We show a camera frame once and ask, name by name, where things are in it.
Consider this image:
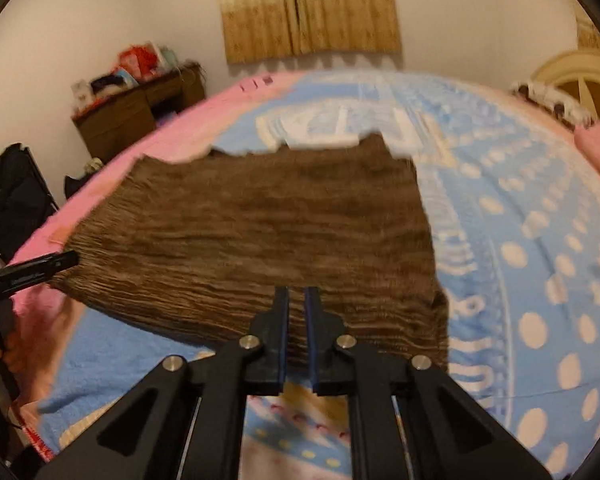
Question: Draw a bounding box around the brown wooden desk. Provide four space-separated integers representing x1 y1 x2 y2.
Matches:
71 62 206 163

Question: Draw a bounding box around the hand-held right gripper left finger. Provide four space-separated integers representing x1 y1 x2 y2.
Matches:
35 287 288 480

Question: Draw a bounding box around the brown knit sweater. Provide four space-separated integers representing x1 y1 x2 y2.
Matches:
47 132 451 376

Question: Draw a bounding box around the cream wooden headboard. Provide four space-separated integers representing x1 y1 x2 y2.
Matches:
532 49 600 121

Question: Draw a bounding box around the person's left hand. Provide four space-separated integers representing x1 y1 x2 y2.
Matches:
0 327 28 376

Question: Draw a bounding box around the black bag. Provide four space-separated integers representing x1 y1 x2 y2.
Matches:
64 157 106 198

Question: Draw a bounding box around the blue pink printed bedsheet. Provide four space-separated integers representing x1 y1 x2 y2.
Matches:
7 69 600 480

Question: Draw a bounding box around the black chair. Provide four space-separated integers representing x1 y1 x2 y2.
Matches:
0 143 60 261

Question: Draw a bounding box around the white box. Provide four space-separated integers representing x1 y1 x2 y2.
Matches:
71 80 93 111

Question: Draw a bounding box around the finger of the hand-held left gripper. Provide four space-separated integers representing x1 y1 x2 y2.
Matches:
0 251 79 289

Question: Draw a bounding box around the red gift bag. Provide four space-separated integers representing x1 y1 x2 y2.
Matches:
117 47 158 81

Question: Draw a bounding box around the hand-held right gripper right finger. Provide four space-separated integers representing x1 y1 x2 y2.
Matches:
305 287 551 480

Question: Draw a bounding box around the beige patterned curtain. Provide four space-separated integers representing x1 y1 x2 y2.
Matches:
575 12 600 53
215 0 401 65

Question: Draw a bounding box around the white brown patterned pillow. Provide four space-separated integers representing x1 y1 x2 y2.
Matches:
510 80 596 128

